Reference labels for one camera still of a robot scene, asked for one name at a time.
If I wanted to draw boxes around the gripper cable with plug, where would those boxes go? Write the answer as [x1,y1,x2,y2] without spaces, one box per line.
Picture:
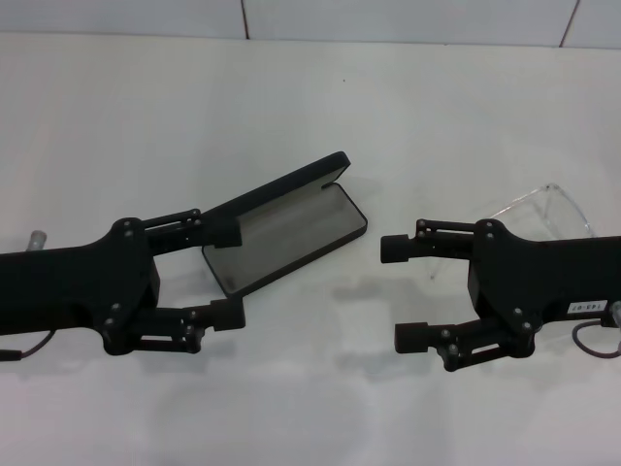
[570,322,621,358]
[0,330,50,361]

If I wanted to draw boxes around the right gripper cable with plug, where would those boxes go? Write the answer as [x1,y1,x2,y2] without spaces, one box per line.
[570,322,621,358]

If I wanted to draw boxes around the black glasses case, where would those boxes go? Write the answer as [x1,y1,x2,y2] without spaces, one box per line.
[198,150,369,297]

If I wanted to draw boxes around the clear white glasses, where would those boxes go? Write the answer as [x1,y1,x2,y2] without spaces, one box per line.
[429,183,598,282]

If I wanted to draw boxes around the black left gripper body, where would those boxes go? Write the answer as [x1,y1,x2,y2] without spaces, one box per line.
[0,217,161,359]

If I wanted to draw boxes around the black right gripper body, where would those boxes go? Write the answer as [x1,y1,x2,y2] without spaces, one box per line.
[467,217,621,360]

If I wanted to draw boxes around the left gripper cable with plug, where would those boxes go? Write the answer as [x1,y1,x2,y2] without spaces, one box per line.
[0,330,50,361]

